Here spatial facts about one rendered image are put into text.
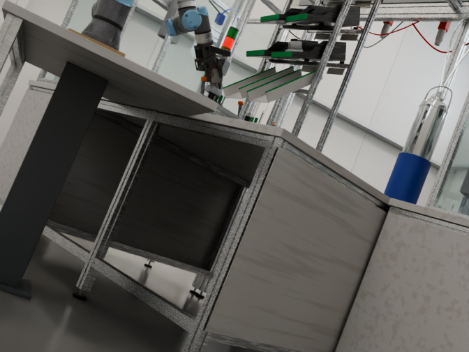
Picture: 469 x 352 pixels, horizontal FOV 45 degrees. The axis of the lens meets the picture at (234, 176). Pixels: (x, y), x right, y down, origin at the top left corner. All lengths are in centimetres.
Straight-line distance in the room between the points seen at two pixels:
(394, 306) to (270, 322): 51
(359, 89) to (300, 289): 1045
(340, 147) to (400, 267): 988
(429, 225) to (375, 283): 31
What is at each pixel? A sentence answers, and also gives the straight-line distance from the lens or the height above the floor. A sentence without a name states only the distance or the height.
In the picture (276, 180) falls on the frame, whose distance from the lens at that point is 186.
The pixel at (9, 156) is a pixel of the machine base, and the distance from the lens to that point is 346.
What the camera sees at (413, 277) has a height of 59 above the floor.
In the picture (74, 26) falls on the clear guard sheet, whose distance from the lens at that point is 355.
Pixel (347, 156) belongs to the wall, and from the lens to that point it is 1221.
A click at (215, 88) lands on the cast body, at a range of 257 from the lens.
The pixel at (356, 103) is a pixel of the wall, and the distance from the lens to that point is 1234.
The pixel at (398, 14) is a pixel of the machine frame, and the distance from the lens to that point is 360.
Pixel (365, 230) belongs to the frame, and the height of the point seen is 69.
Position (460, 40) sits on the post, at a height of 190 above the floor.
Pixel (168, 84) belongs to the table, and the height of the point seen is 84.
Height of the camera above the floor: 50
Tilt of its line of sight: 5 degrees up
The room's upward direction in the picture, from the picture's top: 22 degrees clockwise
